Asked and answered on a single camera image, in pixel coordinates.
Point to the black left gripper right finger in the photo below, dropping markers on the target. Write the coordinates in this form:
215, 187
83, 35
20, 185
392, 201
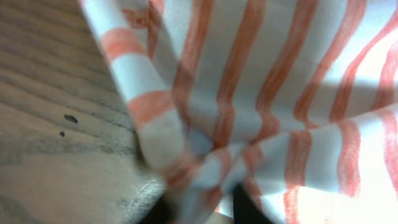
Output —
244, 209

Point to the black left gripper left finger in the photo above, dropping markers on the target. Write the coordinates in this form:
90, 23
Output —
160, 213

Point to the orange white striped shirt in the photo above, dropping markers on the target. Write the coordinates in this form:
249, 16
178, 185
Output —
293, 101

